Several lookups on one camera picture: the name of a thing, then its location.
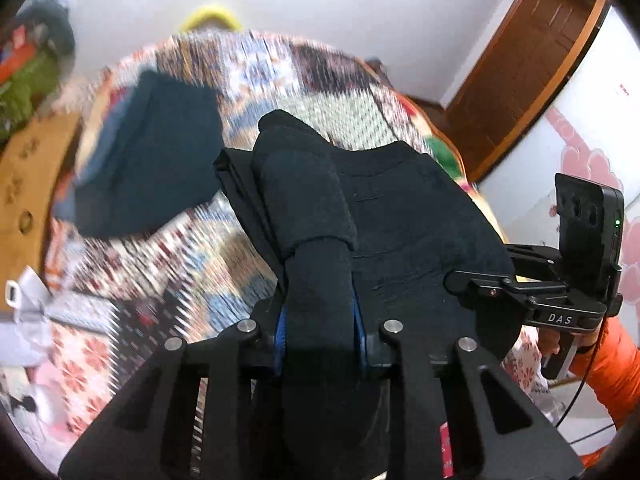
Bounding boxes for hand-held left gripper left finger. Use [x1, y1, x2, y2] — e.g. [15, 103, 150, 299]
[57, 304, 291, 480]

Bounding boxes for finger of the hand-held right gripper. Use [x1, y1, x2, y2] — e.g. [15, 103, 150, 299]
[504, 242, 561, 282]
[444, 268, 569, 312]

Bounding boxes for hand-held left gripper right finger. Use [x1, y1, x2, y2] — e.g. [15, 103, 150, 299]
[350, 287, 587, 480]

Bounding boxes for black pants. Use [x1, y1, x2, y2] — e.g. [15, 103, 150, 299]
[212, 109, 526, 480]

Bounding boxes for person's right forearm orange sleeve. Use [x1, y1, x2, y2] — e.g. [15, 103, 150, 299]
[567, 316, 640, 472]

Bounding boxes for folded dark teal pants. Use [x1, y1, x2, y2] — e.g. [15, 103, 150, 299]
[74, 70, 225, 238]

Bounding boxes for person's right hand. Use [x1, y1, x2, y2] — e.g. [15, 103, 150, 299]
[536, 329, 598, 367]

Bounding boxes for white wardrobe with pink flowers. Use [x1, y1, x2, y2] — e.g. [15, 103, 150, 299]
[477, 5, 640, 321]

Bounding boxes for patchwork printed bedsheet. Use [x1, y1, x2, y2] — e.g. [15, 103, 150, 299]
[42, 30, 551, 436]

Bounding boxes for red green printed blanket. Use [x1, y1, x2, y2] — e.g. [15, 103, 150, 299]
[365, 57, 481, 196]

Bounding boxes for brown wooden door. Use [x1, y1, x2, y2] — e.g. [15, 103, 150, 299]
[442, 0, 613, 183]

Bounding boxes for white cloth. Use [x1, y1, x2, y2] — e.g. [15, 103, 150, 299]
[0, 267, 56, 361]

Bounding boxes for folded blue jeans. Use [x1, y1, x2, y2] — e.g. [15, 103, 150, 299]
[52, 90, 146, 221]

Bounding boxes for wooden board with flower cutouts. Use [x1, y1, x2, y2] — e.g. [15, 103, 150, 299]
[0, 110, 83, 281]

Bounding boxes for yellow round object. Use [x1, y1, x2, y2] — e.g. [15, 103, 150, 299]
[179, 5, 243, 33]

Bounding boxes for green patterned cloth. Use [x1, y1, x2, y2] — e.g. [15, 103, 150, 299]
[0, 55, 71, 136]

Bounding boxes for dark grey cloth pile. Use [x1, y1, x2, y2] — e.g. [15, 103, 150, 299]
[20, 0, 76, 61]

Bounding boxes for orange box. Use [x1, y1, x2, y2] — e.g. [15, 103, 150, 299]
[0, 25, 38, 81]

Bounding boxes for black cable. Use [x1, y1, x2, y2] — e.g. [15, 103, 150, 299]
[552, 332, 618, 443]

